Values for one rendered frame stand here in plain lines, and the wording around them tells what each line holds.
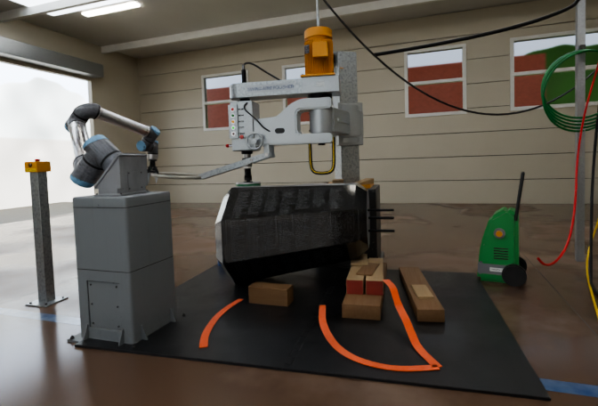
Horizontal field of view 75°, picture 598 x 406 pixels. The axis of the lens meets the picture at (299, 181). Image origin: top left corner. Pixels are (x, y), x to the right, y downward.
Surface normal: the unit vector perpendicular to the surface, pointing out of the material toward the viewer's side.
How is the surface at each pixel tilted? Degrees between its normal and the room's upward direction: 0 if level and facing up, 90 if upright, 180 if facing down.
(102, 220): 90
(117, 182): 90
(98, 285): 90
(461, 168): 90
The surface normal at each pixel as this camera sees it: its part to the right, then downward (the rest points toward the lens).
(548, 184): -0.33, 0.06
